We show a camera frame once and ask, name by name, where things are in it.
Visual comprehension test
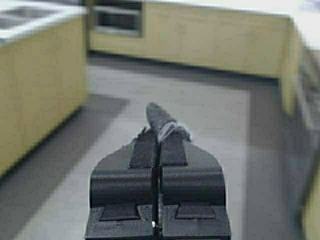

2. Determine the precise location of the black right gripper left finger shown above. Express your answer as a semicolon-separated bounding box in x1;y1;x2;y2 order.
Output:
84;129;156;240

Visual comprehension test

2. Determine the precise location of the wooden kitchen island cabinet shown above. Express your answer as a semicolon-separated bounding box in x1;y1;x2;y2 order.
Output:
0;13;88;175

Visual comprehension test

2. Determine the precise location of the wooden back cabinet run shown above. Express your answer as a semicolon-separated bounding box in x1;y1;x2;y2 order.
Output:
85;0;320;240

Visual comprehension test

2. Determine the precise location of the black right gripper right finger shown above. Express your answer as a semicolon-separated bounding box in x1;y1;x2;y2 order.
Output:
159;133;232;240

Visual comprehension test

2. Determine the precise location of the black white floral cloth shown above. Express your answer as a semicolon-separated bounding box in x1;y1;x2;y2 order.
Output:
146;102;192;145

